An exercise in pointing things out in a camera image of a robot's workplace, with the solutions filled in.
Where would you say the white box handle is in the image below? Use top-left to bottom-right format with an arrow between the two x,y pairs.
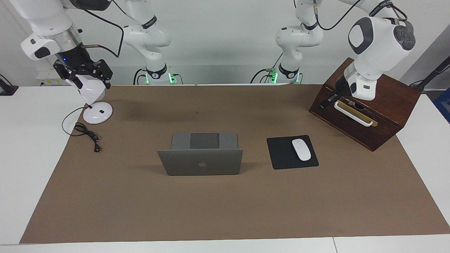
333,101 -> 374,127

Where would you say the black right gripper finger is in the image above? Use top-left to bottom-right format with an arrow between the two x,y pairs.
53,60 -> 84,88
84,59 -> 114,89

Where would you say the black mouse pad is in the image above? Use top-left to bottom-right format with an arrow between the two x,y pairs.
266,135 -> 319,170

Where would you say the brass handle plate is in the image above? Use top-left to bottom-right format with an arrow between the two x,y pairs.
332,98 -> 379,127

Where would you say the black tripod stand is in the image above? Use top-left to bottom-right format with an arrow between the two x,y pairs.
410,56 -> 450,92

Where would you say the brown table mat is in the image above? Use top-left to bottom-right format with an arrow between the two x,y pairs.
19,84 -> 450,244

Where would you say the white computer mouse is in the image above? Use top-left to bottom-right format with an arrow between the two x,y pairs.
292,139 -> 312,161

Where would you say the white desk lamp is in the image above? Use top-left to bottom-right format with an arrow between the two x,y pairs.
65,76 -> 114,125

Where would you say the blue crate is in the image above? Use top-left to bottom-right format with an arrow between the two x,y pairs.
433,88 -> 450,123

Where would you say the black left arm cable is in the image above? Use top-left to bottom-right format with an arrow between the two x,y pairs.
314,0 -> 408,31

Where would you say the silver grey laptop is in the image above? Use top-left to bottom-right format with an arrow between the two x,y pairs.
157,132 -> 243,176

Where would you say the black clamp mount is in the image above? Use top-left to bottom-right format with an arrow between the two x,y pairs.
0,74 -> 19,96

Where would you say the white wall power strip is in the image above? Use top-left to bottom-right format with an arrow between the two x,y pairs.
36,69 -> 69,86

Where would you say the dark brown wooden box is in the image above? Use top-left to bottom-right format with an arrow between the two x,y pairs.
309,57 -> 422,152

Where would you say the black lamp power cable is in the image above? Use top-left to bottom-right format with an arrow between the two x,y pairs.
62,106 -> 102,153

